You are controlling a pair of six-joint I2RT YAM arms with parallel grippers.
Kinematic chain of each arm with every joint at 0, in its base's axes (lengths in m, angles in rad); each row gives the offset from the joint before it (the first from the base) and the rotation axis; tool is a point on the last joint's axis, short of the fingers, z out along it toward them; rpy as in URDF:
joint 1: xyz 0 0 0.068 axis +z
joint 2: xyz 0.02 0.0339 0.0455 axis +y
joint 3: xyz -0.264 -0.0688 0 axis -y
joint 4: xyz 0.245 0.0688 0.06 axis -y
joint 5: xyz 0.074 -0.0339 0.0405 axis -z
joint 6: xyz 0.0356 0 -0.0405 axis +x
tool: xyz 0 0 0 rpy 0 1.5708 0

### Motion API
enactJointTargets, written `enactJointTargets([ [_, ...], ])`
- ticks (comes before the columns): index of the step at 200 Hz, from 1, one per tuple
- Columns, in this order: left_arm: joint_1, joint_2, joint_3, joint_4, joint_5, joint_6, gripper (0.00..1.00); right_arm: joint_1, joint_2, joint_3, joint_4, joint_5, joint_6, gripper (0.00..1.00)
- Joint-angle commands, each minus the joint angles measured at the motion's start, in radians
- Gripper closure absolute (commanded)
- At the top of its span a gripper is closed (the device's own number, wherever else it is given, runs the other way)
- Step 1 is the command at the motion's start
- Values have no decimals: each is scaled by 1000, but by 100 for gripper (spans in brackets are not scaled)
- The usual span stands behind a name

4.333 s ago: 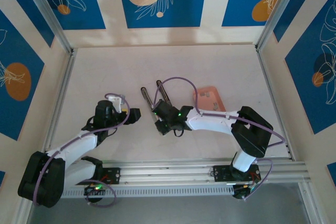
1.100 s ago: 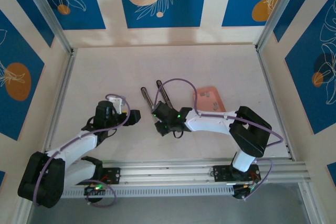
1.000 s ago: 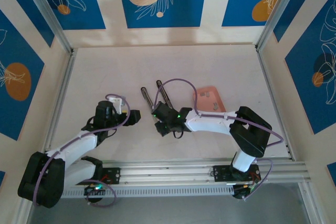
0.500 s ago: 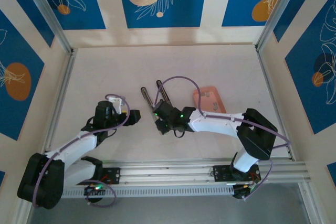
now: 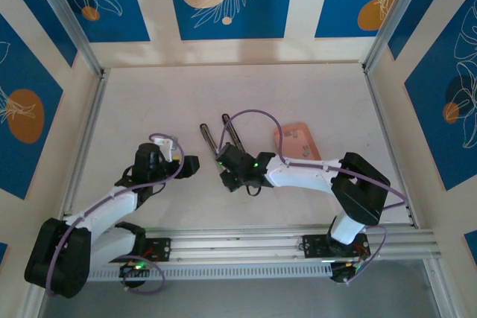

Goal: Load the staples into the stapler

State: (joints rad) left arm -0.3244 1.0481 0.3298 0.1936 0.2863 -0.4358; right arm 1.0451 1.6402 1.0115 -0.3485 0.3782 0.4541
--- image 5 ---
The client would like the black stapler part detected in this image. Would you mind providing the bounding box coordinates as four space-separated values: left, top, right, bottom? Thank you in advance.
221 113 246 152

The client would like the silver metal bar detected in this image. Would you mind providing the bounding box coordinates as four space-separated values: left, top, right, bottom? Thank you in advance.
199 123 224 162

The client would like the pink plastic tray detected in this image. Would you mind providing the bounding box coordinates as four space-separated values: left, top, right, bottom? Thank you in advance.
274 121 322 162

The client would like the controller circuit board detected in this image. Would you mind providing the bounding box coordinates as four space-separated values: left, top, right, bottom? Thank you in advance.
329 259 368 284
118 261 153 279

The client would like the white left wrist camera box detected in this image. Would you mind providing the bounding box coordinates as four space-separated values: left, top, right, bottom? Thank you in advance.
151 133 180 162

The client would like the aluminium side rail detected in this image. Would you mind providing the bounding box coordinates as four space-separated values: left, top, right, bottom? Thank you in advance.
363 66 420 229
60 69 110 220

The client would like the long aluminium base rail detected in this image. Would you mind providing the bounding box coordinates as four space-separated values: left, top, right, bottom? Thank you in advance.
91 223 440 264

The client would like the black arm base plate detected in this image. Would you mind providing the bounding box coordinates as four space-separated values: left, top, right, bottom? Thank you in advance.
302 234 370 260
143 238 173 262

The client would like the white slotted cable duct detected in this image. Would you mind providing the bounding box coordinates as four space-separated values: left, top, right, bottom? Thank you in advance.
87 261 335 282

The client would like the aluminium frame post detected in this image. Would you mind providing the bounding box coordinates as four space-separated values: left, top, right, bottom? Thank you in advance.
361 0 433 73
26 0 105 77
20 290 51 318
423 256 452 318

